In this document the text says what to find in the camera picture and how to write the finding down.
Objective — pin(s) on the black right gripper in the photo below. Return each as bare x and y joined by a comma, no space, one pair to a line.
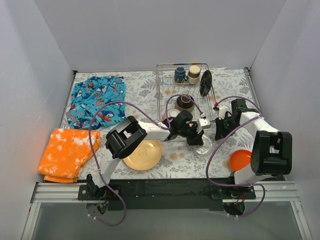
221,128

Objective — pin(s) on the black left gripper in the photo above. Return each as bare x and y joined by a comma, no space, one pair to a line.
195,135

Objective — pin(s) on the clear ribbed glass plate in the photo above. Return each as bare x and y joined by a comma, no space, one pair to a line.
203,150

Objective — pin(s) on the floral patterned bowl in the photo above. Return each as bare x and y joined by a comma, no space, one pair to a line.
171,113

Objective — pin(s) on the brown rimmed cream bowl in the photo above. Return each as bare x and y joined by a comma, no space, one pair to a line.
185,102

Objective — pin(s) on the dark blue mug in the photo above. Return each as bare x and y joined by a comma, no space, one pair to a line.
180,75

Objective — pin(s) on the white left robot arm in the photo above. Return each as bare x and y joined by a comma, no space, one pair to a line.
123,139

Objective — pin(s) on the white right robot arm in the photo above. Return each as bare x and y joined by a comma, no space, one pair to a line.
271,155

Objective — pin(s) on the orange plate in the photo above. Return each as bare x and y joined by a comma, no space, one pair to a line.
240,159

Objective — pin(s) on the beige bear plate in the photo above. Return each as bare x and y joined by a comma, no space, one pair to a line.
147,155

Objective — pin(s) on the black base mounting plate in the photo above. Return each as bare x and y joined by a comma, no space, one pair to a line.
158,194

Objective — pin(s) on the floral tablecloth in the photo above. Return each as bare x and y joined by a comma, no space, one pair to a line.
177,161

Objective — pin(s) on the beige and brown mug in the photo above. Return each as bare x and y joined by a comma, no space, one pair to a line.
194,74

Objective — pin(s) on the blue shark print cloth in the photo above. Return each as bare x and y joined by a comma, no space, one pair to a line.
100,96

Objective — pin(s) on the orange tie-dye cloth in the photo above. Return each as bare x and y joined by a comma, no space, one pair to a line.
66,153

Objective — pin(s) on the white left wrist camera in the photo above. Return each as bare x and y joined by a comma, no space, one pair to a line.
202,123

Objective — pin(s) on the chrome wire dish rack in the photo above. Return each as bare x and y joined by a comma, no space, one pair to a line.
166,87

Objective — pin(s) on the aluminium frame rail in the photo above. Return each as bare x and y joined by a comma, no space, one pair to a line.
275,191

